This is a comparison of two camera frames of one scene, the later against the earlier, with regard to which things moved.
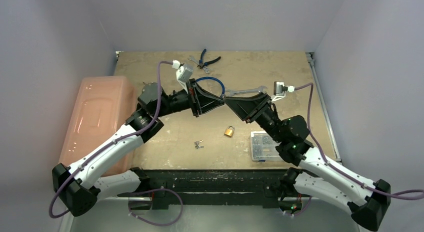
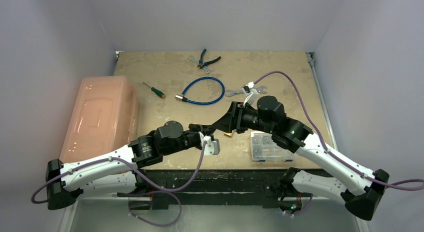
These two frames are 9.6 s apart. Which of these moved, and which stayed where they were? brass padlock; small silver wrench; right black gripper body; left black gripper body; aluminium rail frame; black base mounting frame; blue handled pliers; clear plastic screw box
Moved: left black gripper body; right black gripper body
Stayed: black base mounting frame; small silver wrench; clear plastic screw box; aluminium rail frame; blue handled pliers; brass padlock
